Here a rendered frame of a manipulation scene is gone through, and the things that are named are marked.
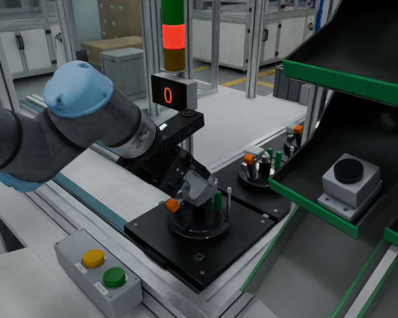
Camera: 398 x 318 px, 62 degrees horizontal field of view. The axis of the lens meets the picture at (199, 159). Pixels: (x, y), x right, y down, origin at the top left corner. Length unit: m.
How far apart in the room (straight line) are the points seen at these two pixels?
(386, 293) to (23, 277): 0.72
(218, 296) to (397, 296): 0.27
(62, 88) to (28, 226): 0.64
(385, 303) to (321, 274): 0.09
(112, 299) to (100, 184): 0.45
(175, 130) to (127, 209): 0.39
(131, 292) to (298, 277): 0.30
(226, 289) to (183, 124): 0.30
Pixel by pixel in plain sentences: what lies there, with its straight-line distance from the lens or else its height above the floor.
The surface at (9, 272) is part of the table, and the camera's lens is 0.91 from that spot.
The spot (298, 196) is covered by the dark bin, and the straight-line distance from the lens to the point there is 0.44.
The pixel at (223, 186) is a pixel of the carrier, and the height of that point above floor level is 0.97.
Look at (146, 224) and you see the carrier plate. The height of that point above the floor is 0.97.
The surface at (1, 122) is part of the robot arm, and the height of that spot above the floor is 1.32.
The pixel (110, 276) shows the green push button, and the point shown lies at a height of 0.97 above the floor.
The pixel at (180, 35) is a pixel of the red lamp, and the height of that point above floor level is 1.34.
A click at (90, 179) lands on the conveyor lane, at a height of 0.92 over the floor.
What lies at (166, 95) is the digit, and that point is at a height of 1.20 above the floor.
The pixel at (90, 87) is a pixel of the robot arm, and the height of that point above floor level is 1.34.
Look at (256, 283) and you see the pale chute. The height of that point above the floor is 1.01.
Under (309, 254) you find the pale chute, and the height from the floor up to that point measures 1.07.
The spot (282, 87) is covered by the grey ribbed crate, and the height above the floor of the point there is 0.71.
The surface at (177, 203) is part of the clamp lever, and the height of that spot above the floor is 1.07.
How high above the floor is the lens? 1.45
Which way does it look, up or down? 29 degrees down
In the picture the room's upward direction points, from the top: straight up
